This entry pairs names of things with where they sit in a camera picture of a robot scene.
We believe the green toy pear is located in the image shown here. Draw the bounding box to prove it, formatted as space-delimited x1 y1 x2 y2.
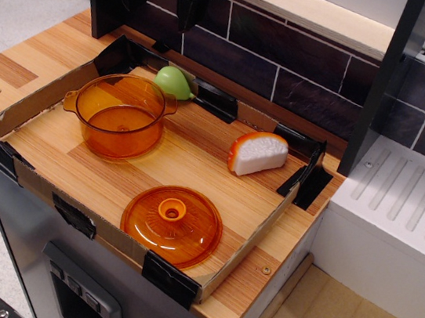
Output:
154 66 194 101

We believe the white toy sink drainboard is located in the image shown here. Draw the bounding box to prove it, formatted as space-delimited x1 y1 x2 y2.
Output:
311 137 425 318

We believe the dark grey shelf post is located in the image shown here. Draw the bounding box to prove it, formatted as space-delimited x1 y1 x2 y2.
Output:
338 0 425 176

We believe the salmon sushi toy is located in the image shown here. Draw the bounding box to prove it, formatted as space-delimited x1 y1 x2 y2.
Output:
227 132 289 176

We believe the orange transparent pot lid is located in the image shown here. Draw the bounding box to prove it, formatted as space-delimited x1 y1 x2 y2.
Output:
120 186 223 269

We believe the silver toy oven front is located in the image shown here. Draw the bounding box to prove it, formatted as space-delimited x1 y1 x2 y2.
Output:
0 171 197 318

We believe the light wooden shelf board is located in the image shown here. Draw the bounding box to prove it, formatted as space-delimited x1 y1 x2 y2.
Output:
242 0 394 60

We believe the orange transparent pot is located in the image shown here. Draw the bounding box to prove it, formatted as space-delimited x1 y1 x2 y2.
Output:
63 74 178 160

